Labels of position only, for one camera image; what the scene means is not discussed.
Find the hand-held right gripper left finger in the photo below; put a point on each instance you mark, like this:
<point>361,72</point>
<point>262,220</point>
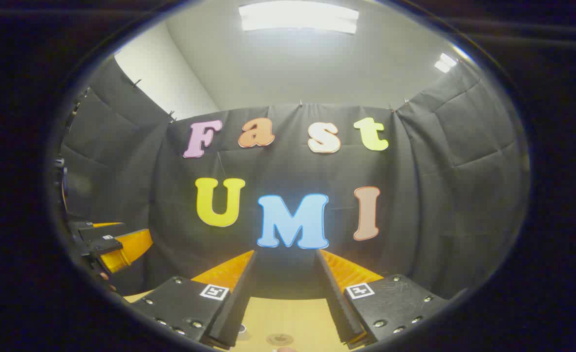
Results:
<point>243,303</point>

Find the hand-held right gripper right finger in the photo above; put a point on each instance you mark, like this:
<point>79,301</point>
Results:
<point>335,303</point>

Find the ceiling light panel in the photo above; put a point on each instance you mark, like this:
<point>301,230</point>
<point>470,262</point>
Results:
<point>297,17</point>
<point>445,62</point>

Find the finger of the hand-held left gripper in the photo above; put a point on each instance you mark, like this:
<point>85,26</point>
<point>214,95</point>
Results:
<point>131,247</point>
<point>102,230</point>

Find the wooden desktop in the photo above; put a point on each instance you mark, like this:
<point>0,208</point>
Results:
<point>288,318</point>

